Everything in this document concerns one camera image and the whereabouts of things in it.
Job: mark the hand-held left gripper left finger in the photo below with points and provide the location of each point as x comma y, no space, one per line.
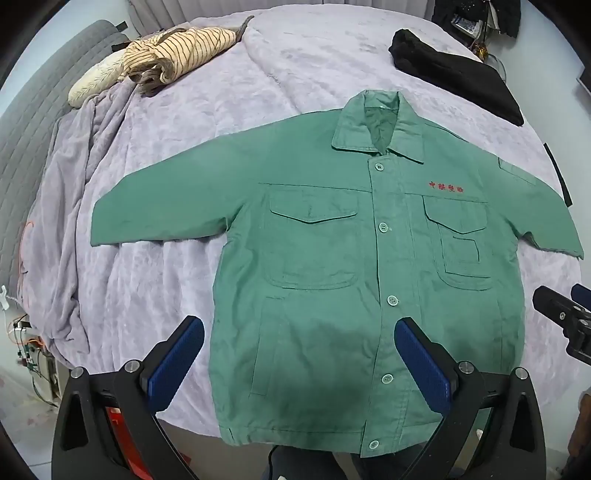
178,357

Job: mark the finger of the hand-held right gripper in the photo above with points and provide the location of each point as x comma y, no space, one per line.
556,307
582,293

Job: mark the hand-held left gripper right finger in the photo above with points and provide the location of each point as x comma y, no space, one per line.
422,364

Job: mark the green work jacket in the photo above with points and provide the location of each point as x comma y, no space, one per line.
323,258

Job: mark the dark clothes pile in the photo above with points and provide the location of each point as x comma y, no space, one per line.
503,14

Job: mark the black monitor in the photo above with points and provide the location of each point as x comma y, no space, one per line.
585,81

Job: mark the lavender plush blanket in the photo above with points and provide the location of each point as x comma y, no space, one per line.
184,138

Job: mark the black folded garment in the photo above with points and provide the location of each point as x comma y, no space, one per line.
461,74

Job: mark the cream knitted cloth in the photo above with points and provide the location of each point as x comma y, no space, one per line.
92,83

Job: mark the beige striped garment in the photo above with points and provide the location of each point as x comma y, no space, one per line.
194,46

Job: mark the grey curtain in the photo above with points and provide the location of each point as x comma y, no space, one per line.
184,9

